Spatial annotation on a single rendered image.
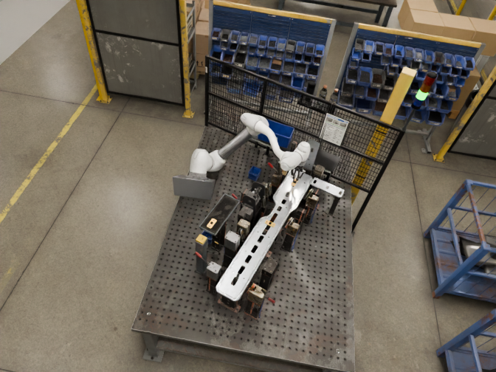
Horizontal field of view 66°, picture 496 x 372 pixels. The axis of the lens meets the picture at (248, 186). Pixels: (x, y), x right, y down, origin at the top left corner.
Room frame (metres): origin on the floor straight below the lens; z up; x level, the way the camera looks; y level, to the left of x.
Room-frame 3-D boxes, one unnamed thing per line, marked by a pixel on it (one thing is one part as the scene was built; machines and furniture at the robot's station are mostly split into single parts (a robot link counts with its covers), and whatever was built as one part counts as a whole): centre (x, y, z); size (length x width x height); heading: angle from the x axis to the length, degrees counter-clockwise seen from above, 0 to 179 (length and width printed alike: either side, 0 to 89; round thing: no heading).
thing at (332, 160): (2.71, -0.37, 1.02); 0.90 x 0.22 x 0.03; 68
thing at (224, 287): (1.78, -0.22, 1.00); 1.38 x 0.22 x 0.02; 158
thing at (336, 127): (2.71, -0.69, 1.30); 0.23 x 0.02 x 0.31; 68
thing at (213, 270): (1.32, 0.16, 0.88); 0.11 x 0.10 x 0.36; 68
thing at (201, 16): (5.65, 1.07, 0.52); 1.21 x 0.81 x 1.05; 1
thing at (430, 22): (5.35, -2.41, 0.68); 1.20 x 0.80 x 1.35; 89
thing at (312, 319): (2.17, -0.19, 0.68); 2.56 x 1.61 x 0.04; 177
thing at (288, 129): (2.79, -0.19, 1.10); 0.30 x 0.17 x 0.13; 75
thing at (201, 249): (1.48, 0.28, 0.92); 0.08 x 0.08 x 0.44; 68
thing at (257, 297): (1.19, -0.17, 0.88); 0.15 x 0.11 x 0.36; 68
